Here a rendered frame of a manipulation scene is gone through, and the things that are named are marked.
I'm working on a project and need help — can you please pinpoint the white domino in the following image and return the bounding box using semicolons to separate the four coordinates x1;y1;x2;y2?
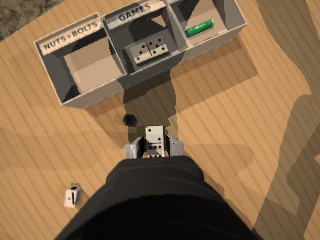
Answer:
146;126;164;158
130;35;168;66

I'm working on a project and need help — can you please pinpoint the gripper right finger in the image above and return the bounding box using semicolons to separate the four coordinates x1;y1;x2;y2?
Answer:
166;135;184;156

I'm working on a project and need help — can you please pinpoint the grey three-compartment bin rack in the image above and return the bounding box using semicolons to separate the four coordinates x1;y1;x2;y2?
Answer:
34;0;247;109

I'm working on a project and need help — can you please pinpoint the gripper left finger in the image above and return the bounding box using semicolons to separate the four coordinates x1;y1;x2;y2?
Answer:
125;137;145;159

